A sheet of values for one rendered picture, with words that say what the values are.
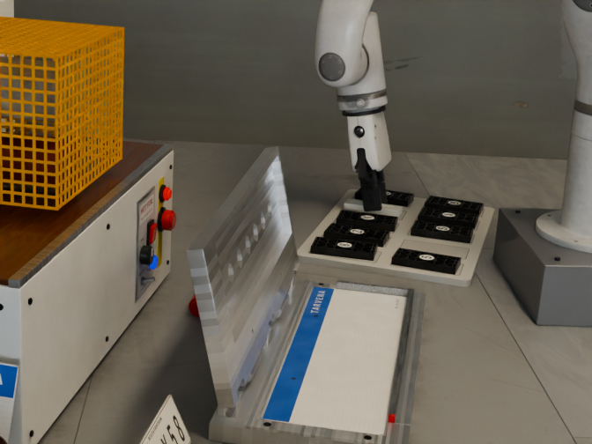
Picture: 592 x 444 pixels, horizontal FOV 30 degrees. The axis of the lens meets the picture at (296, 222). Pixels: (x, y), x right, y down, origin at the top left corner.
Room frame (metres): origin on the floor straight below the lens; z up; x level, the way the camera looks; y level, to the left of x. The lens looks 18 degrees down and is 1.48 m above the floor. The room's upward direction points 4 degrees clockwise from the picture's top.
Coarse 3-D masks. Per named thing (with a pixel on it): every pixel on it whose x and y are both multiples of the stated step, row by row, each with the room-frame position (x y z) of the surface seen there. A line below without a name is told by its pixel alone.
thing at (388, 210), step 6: (348, 204) 1.84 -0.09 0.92; (354, 204) 1.84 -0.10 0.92; (360, 204) 1.84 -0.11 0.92; (384, 204) 1.85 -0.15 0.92; (390, 204) 1.85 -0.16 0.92; (354, 210) 1.84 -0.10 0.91; (360, 210) 1.84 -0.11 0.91; (384, 210) 1.82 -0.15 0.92; (390, 210) 1.82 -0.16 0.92; (396, 210) 1.82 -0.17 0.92; (402, 210) 1.84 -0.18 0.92; (396, 216) 1.82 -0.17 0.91
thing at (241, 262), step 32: (256, 160) 1.39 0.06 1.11; (256, 192) 1.34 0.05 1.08; (224, 224) 1.12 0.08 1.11; (256, 224) 1.31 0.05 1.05; (288, 224) 1.45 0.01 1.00; (192, 256) 1.03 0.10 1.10; (224, 256) 1.14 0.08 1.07; (256, 256) 1.28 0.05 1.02; (288, 256) 1.40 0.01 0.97; (224, 288) 1.11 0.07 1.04; (256, 288) 1.24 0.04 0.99; (288, 288) 1.36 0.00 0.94; (224, 320) 1.05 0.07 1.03; (256, 320) 1.17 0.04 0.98; (224, 352) 1.03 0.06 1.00; (256, 352) 1.15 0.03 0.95; (224, 384) 1.02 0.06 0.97
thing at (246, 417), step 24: (336, 288) 1.44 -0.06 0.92; (288, 312) 1.34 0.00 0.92; (288, 336) 1.26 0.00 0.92; (408, 336) 1.28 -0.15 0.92; (264, 360) 1.19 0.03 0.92; (408, 360) 1.21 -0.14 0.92; (264, 384) 1.12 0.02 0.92; (408, 384) 1.14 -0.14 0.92; (240, 408) 1.06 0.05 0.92; (408, 408) 1.08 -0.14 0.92; (216, 432) 1.02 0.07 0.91; (240, 432) 1.02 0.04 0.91; (264, 432) 1.02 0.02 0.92; (288, 432) 1.01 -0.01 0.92; (312, 432) 1.02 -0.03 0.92; (336, 432) 1.02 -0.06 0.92; (384, 432) 1.03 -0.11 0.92; (408, 432) 1.03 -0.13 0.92
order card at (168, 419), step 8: (168, 400) 0.99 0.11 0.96; (160, 408) 0.97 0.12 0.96; (168, 408) 0.99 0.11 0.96; (176, 408) 1.00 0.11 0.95; (160, 416) 0.96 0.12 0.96; (168, 416) 0.98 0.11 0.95; (176, 416) 0.99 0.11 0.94; (152, 424) 0.94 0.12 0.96; (160, 424) 0.95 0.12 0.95; (168, 424) 0.97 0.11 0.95; (176, 424) 0.99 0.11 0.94; (152, 432) 0.93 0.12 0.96; (160, 432) 0.95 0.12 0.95; (168, 432) 0.96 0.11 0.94; (176, 432) 0.98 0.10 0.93; (184, 432) 0.99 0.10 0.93; (144, 440) 0.91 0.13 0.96; (152, 440) 0.92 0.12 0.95; (160, 440) 0.94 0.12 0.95; (168, 440) 0.95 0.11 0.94; (176, 440) 0.97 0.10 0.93; (184, 440) 0.99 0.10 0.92
